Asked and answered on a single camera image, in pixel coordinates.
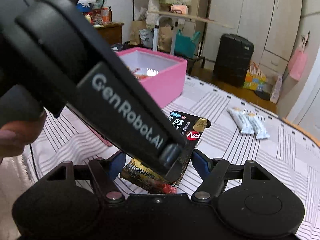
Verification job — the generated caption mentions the black cracker packet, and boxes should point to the black cracker packet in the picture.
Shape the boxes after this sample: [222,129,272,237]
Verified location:
[120,111,212,194]

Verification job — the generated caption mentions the brown wooden nightstand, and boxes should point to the brown wooden nightstand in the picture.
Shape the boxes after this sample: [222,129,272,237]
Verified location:
[93,22,124,45]

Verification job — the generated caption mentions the brown paper bag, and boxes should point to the brown paper bag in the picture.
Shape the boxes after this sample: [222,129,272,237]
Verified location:
[129,20,146,46]

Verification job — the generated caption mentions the person's left hand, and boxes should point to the person's left hand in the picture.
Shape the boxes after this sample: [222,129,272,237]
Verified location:
[0,110,47,161]

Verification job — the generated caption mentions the white wardrobe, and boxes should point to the white wardrobe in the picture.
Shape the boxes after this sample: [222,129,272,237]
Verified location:
[202,0,303,75]

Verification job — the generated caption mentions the striped bed sheet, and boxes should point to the striped bed sheet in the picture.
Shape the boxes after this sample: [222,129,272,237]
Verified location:
[0,74,320,240]

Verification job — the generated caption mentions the pink paper bag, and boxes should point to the pink paper bag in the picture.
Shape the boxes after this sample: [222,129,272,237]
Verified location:
[287,49,307,81]

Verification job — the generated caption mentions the pink storage box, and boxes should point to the pink storage box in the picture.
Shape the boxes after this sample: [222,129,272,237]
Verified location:
[82,48,187,151]

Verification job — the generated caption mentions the white door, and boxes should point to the white door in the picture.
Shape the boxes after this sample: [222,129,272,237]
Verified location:
[286,51,319,137]

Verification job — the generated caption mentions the black suitcase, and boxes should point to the black suitcase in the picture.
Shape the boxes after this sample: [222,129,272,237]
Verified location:
[213,34,254,87]

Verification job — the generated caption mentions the wooden folding side table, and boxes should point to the wooden folding side table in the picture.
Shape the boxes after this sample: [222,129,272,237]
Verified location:
[149,10,235,55]

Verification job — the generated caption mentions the teal shopping bag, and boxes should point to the teal shopping bag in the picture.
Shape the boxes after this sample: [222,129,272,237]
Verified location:
[174,29,201,58]

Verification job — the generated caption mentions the white snack sachet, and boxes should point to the white snack sachet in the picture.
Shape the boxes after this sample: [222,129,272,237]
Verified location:
[246,113,270,140]
[227,108,254,135]

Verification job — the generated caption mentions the colourful cardboard box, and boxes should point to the colourful cardboard box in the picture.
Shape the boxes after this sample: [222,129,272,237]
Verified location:
[243,61,266,92]

